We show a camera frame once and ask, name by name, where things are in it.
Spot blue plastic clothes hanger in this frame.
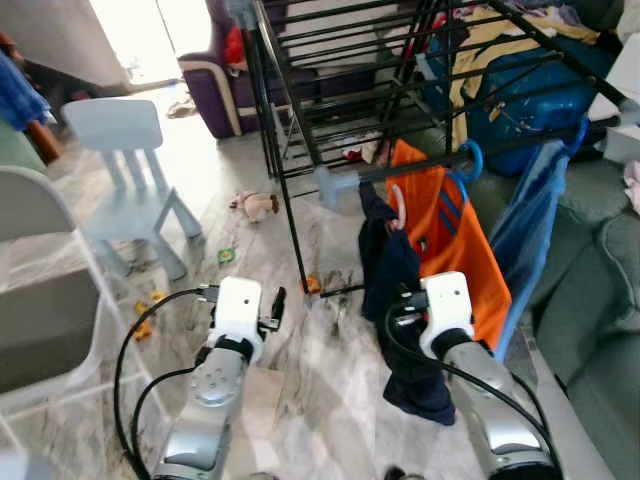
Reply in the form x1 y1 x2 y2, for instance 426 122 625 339
455 140 485 186

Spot navy blue garment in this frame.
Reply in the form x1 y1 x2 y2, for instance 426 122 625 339
357 183 458 428

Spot orange shirt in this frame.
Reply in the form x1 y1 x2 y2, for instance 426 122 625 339
385 138 513 349

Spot small beige plush toy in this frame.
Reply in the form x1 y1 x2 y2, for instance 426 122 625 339
228 190 281 224

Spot orange toy pieces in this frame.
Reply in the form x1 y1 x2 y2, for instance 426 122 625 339
132 288 169 343

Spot black metal drying rack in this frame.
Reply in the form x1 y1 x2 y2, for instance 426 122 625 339
245 0 640 301

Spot blue shirt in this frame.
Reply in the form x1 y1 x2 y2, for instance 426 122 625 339
488 140 569 363

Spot green leather sofa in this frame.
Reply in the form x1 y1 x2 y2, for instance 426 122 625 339
470 150 640 480

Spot purple armchair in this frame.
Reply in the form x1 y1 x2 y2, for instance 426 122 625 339
178 0 301 141

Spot grey white folding chair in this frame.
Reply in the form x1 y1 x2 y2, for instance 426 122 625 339
0 165 151 441

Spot light blue kid chair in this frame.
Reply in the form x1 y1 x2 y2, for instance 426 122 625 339
62 97 203 283

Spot big blue bag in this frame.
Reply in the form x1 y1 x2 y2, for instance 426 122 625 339
425 30 621 179

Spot mustard yellow cloth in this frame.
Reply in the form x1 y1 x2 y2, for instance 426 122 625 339
447 8 601 151

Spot white printer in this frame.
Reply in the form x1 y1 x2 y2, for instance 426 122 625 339
598 33 640 166

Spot hanging blue cloth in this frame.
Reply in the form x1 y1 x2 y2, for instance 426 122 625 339
0 50 49 133

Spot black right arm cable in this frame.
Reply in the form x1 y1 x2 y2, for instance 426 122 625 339
384 300 556 471

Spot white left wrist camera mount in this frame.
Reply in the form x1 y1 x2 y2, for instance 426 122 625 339
213 277 264 343

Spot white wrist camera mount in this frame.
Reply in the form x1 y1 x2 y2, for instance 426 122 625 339
213 277 264 343
420 271 476 358

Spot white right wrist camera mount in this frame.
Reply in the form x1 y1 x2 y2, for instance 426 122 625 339
420 271 476 358

